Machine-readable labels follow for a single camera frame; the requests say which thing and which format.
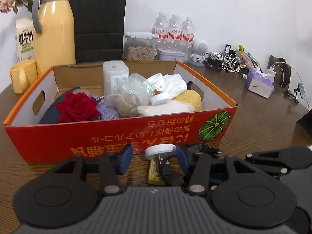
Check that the red rose flower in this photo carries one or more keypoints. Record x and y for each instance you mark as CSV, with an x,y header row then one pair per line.
x,y
77,107

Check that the water bottle right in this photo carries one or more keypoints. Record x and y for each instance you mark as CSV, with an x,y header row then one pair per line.
x,y
188,33

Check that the yellow thermos jug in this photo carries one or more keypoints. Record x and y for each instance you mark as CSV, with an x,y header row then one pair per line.
x,y
53,23

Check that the white power adapter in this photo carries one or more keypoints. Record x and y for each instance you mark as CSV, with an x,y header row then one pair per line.
x,y
282,71

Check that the purple knitted pouch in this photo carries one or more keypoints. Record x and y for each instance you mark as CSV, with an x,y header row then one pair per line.
x,y
106,109

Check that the phone holder stand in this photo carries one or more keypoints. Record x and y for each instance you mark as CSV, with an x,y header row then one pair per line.
x,y
294,95

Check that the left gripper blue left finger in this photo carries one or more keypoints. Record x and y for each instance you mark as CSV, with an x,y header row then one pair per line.
x,y
124,158

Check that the clear snack container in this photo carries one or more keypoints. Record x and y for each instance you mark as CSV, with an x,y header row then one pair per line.
x,y
141,45

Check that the red cardboard box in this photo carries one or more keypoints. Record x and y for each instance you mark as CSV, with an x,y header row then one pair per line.
x,y
39,141

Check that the black paper bag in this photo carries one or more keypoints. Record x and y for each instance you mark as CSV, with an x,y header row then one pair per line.
x,y
98,29

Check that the yellow mug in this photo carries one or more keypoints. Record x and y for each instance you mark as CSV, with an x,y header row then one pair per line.
x,y
23,74

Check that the white robot toy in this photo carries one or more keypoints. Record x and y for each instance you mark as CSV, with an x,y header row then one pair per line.
x,y
198,50

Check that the iridescent plastic bag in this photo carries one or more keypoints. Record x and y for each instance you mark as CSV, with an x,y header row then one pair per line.
x,y
133,92

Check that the white milk carton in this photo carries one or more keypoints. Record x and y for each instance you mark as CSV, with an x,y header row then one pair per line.
x,y
24,39

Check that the water bottle middle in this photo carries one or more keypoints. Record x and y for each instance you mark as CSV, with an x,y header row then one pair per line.
x,y
174,33

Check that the purple tissue pack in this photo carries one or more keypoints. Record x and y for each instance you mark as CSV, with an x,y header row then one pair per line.
x,y
258,84

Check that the translucent plastic container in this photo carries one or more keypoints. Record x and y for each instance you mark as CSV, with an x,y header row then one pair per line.
x,y
114,72

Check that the colourful snack packet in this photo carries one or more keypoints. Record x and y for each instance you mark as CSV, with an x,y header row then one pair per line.
x,y
247,60

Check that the yellow white plush toy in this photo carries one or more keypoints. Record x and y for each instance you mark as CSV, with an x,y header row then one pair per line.
x,y
188,101

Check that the large white jar lid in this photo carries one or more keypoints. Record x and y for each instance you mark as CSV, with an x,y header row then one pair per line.
x,y
157,82

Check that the white cloth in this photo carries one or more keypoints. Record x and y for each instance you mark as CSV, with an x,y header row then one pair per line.
x,y
173,86

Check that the navy blue zip case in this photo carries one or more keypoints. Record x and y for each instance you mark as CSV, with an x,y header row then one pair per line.
x,y
52,114

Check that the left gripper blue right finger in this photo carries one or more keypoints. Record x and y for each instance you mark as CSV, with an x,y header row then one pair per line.
x,y
184,158

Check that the white lidded small jar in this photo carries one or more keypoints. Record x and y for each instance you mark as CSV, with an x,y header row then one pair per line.
x,y
157,155

